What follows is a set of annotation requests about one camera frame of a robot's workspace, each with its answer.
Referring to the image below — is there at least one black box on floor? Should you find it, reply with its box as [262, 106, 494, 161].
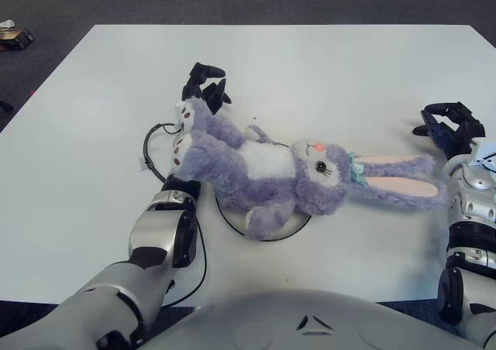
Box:
[0, 27, 35, 51]

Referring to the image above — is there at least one silver robot torso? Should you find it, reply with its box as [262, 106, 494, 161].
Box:
[135, 287, 481, 350]

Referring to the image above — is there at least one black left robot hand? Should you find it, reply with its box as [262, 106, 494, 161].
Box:
[181, 61, 233, 115]

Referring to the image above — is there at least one purple plush bunny doll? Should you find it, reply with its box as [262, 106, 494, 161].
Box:
[171, 97, 450, 239]

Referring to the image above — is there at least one white plate with black rim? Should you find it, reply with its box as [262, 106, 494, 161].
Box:
[214, 193, 313, 242]

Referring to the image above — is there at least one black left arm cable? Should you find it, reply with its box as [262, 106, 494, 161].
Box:
[142, 122, 208, 308]

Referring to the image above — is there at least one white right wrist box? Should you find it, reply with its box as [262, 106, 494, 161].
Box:
[470, 142, 496, 173]

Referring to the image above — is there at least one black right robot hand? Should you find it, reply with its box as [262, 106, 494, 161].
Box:
[412, 101, 487, 160]

